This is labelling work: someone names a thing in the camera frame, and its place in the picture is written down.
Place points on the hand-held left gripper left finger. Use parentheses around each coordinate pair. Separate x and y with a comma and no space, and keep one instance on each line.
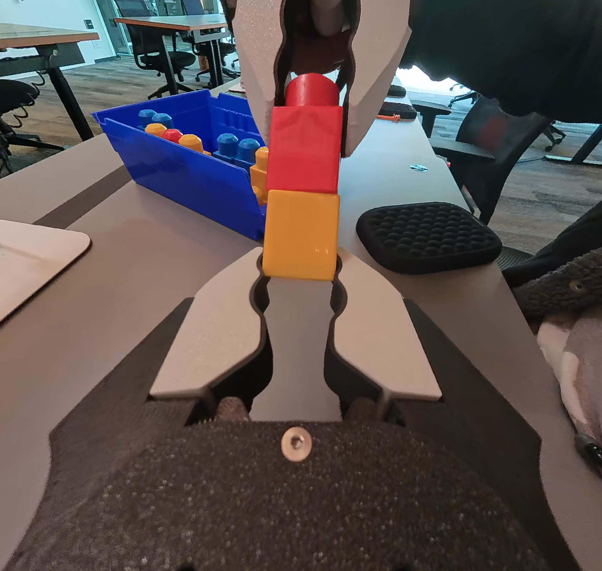
(211,340)

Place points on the red one-stud block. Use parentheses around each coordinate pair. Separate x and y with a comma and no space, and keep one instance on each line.
(303,152)

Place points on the person's right hand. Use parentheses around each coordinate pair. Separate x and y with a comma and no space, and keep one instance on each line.
(320,55)

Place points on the blue plastic bin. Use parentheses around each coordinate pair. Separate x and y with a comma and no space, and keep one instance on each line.
(188,185)

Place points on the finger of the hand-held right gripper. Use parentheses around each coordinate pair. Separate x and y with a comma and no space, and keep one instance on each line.
(256,39)
(381,39)

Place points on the person's black fleece-lined jacket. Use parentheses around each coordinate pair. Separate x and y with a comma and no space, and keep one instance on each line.
(555,270)

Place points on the wooden-top office desk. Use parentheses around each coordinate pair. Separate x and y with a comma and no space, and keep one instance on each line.
(178,21)
(47,34)

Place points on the round desk grommet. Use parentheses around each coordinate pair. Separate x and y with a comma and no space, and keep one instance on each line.
(418,167)

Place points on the yellow two-stud block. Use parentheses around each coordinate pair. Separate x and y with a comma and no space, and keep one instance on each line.
(301,232)

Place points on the white stand with wooden board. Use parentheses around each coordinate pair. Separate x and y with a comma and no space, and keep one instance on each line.
(33,260)

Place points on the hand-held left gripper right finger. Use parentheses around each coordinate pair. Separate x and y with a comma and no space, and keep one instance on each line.
(381,340)

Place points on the heap of coloured blocks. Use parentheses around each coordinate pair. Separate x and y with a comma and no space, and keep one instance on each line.
(188,143)

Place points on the black mesh office chair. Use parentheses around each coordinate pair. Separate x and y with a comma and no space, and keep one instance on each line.
(498,138)

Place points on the person's grey printed sweatshirt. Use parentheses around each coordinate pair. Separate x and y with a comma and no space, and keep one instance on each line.
(578,359)

